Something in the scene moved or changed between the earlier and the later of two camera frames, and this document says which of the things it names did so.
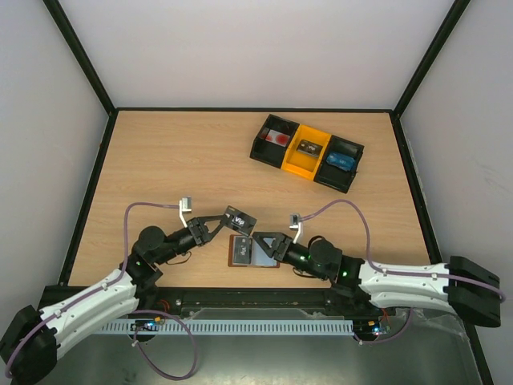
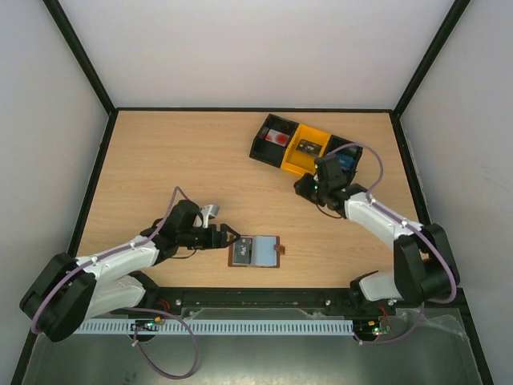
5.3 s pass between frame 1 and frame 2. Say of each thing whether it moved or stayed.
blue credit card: stayed
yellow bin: stayed
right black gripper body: moved
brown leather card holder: stayed
